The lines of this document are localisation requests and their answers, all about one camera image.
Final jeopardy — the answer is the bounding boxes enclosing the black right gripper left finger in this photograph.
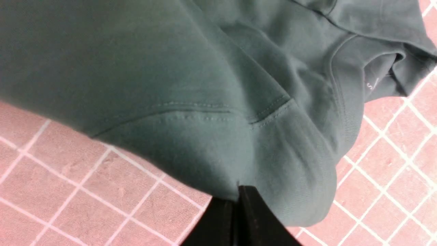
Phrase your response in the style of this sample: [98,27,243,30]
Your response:
[181,197,236,246]

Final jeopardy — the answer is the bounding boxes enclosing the pink checkered tablecloth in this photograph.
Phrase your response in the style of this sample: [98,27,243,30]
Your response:
[1,0,436,246]

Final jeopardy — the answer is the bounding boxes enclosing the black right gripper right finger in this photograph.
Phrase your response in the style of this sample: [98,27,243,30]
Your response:
[237,186,301,246]

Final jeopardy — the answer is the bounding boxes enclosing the green long-sleeve top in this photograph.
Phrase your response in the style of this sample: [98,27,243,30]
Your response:
[0,0,436,227]

